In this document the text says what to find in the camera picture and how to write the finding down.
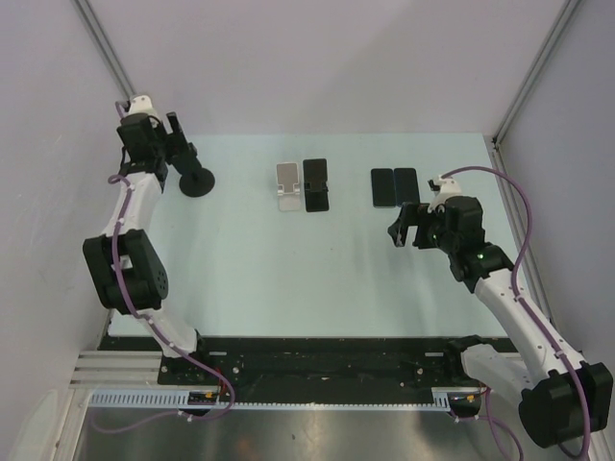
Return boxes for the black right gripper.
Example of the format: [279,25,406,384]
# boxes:
[388,202,458,254]

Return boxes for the blue smartphone dark screen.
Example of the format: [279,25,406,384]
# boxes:
[393,167,421,206]

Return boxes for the teal smartphone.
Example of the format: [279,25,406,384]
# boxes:
[371,168,396,208]

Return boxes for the white folding phone stand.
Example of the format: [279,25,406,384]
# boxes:
[276,162,302,212]

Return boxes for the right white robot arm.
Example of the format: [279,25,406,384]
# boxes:
[388,196,614,448]

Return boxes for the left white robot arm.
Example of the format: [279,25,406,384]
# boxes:
[83,112,215,384]

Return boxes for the black round-base phone stand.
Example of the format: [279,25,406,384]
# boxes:
[171,156,215,198]

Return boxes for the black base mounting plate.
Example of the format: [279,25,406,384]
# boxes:
[98,335,504,404]

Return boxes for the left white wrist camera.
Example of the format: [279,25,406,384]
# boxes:
[126,94,159,118]

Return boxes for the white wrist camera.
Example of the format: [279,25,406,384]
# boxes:
[428,176,462,213]
[126,94,159,118]

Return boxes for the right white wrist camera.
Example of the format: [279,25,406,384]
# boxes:
[428,176,462,213]

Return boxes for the left aluminium corner post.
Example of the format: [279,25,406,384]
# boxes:
[70,0,136,99]

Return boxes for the aluminium corner post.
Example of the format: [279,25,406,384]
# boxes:
[70,0,136,99]
[490,0,585,149]

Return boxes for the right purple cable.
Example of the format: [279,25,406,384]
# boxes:
[441,165,592,457]

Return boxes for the right aluminium corner post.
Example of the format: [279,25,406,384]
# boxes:
[490,0,585,149]

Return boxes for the white slotted cable duct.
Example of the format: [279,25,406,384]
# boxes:
[88,387,453,410]

